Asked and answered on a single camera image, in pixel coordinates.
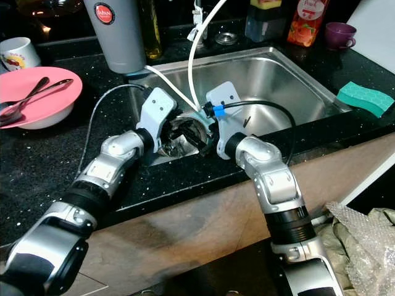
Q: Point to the metal spoon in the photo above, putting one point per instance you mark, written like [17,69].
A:
[37,98]
[31,92]

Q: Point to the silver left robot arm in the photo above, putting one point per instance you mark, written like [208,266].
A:
[102,166]

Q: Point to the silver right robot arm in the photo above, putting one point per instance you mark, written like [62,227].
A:
[278,182]

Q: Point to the stainless steel sink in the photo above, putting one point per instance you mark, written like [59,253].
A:
[278,77]

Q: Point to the round metal sink cap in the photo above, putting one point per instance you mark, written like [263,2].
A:
[225,38]

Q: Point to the yellow oil bottle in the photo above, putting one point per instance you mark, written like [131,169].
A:
[150,34]

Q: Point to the metal faucet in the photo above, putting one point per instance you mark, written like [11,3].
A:
[199,21]

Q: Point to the grey tumbler with red logo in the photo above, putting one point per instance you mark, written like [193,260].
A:
[117,40]

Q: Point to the pink bowl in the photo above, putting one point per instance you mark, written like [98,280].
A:
[58,102]

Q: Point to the dark clear soap container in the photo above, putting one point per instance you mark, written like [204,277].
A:
[264,26]

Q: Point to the yellow pink sponge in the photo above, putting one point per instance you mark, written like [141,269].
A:
[268,3]

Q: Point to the green sponge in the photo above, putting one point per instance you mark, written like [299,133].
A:
[367,98]

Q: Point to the purple cup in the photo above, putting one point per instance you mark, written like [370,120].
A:
[337,34]

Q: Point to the white printed mug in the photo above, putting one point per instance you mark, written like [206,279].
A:
[20,54]

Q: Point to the dark glass bowl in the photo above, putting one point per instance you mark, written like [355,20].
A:
[49,7]

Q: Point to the bubble wrap bag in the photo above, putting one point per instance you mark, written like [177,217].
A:
[367,246]

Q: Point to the white board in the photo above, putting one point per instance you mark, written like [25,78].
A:
[376,24]

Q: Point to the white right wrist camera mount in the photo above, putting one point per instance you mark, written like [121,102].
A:
[228,117]

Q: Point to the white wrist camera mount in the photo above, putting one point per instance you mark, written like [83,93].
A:
[228,117]
[156,111]

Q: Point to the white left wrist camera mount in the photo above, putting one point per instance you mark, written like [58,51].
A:
[156,111]

